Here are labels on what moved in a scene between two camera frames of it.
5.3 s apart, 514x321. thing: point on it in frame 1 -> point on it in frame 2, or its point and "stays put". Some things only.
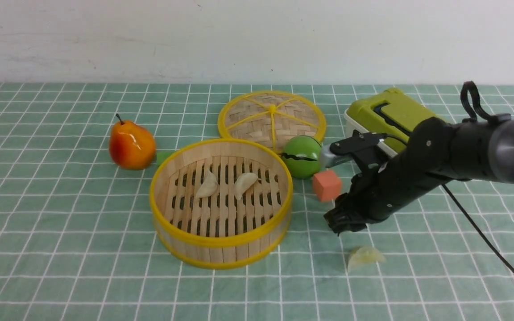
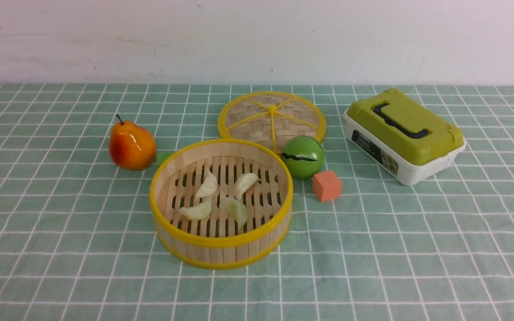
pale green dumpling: (364, 254) -> (235, 208)
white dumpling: (242, 183) stays put
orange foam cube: (327, 185) stays put
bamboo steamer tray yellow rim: (220, 203) stays put
